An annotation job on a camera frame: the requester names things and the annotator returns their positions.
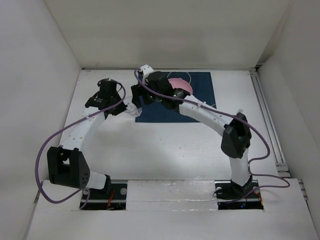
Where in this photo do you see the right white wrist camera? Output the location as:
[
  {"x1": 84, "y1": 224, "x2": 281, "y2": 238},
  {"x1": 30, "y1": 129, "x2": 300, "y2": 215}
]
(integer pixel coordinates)
[{"x1": 138, "y1": 64, "x2": 155, "y2": 78}]

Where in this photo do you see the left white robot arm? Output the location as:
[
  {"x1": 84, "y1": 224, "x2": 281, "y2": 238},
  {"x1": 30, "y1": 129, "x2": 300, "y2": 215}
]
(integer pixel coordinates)
[{"x1": 47, "y1": 78, "x2": 127, "y2": 199}]

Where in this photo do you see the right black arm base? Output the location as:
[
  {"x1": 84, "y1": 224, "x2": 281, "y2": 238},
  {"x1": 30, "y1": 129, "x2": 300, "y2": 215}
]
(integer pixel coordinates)
[{"x1": 212, "y1": 180, "x2": 264, "y2": 210}]

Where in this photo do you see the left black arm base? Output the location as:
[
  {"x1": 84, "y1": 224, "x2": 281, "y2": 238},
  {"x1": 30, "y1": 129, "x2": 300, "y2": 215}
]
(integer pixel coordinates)
[{"x1": 79, "y1": 180, "x2": 128, "y2": 211}]

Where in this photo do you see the dark blue cloth placemat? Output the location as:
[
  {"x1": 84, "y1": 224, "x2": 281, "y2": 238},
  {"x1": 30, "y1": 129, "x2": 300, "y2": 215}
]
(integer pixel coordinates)
[{"x1": 135, "y1": 71, "x2": 216, "y2": 123}]

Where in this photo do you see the clear plastic cup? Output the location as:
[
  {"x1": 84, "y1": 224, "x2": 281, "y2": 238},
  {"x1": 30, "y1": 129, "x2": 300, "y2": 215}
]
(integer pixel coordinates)
[{"x1": 123, "y1": 96, "x2": 142, "y2": 118}]

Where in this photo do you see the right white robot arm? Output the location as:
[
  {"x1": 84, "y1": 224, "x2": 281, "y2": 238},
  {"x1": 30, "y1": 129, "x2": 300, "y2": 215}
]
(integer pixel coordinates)
[{"x1": 131, "y1": 69, "x2": 252, "y2": 197}]

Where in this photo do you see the pink plastic plate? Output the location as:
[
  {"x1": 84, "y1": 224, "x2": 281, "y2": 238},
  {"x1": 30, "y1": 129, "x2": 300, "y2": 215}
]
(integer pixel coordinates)
[{"x1": 168, "y1": 78, "x2": 193, "y2": 95}]

